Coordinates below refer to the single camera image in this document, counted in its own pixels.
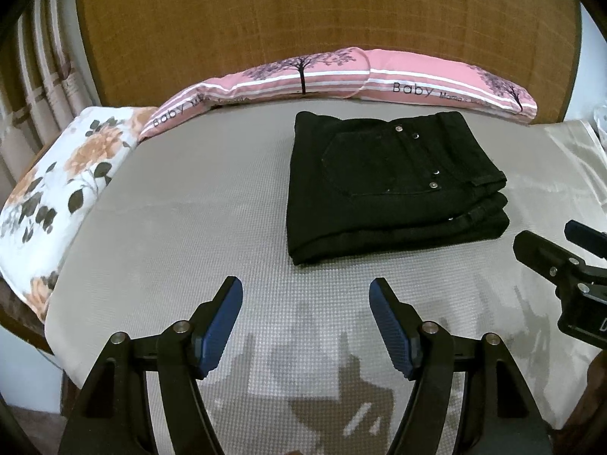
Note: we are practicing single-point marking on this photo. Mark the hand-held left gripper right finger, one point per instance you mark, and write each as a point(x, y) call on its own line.
point(393, 331)

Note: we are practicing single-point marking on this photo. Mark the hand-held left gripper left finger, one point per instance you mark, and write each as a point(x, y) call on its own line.
point(220, 327)

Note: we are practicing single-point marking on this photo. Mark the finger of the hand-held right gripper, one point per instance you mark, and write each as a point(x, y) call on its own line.
point(536, 249)
point(585, 237)

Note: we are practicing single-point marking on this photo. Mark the black pants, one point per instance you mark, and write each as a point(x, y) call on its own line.
point(379, 199)

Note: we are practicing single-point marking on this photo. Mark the cream satin sheet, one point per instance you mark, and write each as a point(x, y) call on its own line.
point(569, 161)

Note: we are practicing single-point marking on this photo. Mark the grey textured bed mat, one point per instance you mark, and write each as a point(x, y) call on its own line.
point(189, 199)

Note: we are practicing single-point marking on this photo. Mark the pink striped tree-print pillow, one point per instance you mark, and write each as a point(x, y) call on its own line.
point(427, 76)
point(265, 80)

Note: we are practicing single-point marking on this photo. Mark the white floral pillow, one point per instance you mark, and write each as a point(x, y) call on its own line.
point(71, 175)

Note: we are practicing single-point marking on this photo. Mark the beige striped curtain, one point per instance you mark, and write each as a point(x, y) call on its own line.
point(42, 80)

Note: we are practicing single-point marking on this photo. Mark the wooden headboard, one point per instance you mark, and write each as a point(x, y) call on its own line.
point(284, 9)

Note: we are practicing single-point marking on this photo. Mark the wooden bed frame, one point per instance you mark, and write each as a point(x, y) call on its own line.
point(23, 327)

